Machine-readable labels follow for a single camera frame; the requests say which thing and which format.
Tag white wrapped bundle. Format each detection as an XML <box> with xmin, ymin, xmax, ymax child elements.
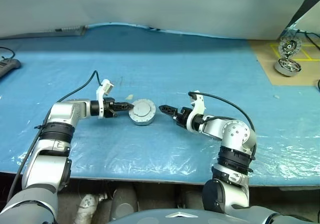
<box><xmin>74</xmin><ymin>193</ymin><xmax>108</xmax><ymax>224</ymax></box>

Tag silver motor housing with rotor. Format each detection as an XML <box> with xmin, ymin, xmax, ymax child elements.
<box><xmin>274</xmin><ymin>57</ymin><xmax>303</xmax><ymax>78</ymax></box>

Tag blue plastic-covered table mat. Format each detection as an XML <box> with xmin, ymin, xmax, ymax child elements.
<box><xmin>0</xmin><ymin>21</ymin><xmax>320</xmax><ymax>187</ymax></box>

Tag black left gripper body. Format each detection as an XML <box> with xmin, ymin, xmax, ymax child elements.
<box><xmin>103</xmin><ymin>97</ymin><xmax>118</xmax><ymax>118</ymax></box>

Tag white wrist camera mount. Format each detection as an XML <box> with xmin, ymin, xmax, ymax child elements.
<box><xmin>95</xmin><ymin>79</ymin><xmax>115</xmax><ymax>120</ymax></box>
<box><xmin>186</xmin><ymin>90</ymin><xmax>207</xmax><ymax>133</ymax></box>

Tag brown cardboard sheet yellow tape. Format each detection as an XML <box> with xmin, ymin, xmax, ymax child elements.
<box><xmin>249</xmin><ymin>38</ymin><xmax>320</xmax><ymax>87</ymax></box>

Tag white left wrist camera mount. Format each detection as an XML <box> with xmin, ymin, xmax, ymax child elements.
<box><xmin>95</xmin><ymin>79</ymin><xmax>115</xmax><ymax>120</ymax></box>

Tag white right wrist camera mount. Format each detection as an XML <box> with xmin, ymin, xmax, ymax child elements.
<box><xmin>186</xmin><ymin>90</ymin><xmax>207</xmax><ymax>133</ymax></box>

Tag grey power strip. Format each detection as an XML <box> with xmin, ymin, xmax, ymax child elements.
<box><xmin>0</xmin><ymin>25</ymin><xmax>87</xmax><ymax>39</ymax></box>

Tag grey rounded cylinder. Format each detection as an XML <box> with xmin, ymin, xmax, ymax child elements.
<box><xmin>179</xmin><ymin>186</ymin><xmax>208</xmax><ymax>211</ymax></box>
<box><xmin>109</xmin><ymin>188</ymin><xmax>139</xmax><ymax>220</ymax></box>

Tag thin black controller cable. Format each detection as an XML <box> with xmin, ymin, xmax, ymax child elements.
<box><xmin>0</xmin><ymin>46</ymin><xmax>16</xmax><ymax>60</ymax></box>

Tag long black cable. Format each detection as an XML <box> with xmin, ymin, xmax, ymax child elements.
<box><xmin>296</xmin><ymin>28</ymin><xmax>320</xmax><ymax>50</ymax></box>

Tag grey robot torso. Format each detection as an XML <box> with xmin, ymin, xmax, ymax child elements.
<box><xmin>107</xmin><ymin>208</ymin><xmax>276</xmax><ymax>224</ymax></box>

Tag black handheld controller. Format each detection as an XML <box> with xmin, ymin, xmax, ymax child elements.
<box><xmin>0</xmin><ymin>58</ymin><xmax>22</xmax><ymax>79</ymax></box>

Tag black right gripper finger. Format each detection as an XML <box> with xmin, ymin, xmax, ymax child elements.
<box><xmin>158</xmin><ymin>105</ymin><xmax>179</xmax><ymax>113</ymax></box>
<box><xmin>164</xmin><ymin>111</ymin><xmax>179</xmax><ymax>121</ymax></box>

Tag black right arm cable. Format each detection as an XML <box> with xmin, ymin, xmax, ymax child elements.
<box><xmin>187</xmin><ymin>91</ymin><xmax>258</xmax><ymax>160</ymax></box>

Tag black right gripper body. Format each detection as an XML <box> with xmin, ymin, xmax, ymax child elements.
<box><xmin>174</xmin><ymin>106</ymin><xmax>193</xmax><ymax>130</ymax></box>

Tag dark metal frame leg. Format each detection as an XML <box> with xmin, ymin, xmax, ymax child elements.
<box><xmin>287</xmin><ymin>0</ymin><xmax>320</xmax><ymax>29</ymax></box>

